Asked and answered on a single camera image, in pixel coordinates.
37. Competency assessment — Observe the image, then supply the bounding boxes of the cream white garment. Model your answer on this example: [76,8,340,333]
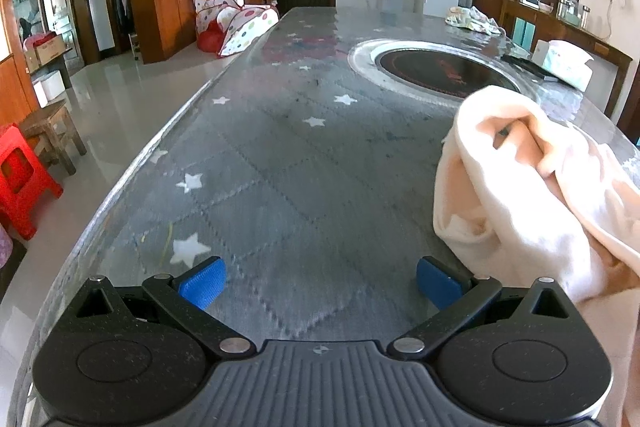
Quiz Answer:
[433,87,639,426]

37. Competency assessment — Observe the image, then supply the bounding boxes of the red plastic stool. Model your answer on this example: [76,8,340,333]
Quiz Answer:
[1,124,63,241]

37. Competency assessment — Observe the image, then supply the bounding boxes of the small wooden stool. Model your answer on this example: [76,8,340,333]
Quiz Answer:
[18,101,87,176]

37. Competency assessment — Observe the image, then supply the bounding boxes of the round black induction cooktop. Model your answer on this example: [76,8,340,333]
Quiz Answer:
[348,39,536,107]

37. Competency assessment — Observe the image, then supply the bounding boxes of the black remote on table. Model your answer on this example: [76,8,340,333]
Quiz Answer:
[501,54,559,82]

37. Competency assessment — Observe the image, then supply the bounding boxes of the tissue pack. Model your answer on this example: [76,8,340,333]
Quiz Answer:
[532,40,593,92]

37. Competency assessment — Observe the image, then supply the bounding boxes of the polka dot play tent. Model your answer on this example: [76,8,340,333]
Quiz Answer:
[194,0,280,58]

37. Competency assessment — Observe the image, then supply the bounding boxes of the crumpled patterned cloth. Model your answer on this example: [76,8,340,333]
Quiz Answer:
[445,6,506,36]

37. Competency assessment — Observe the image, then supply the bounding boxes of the wooden console table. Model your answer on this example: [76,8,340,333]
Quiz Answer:
[498,0,632,117]

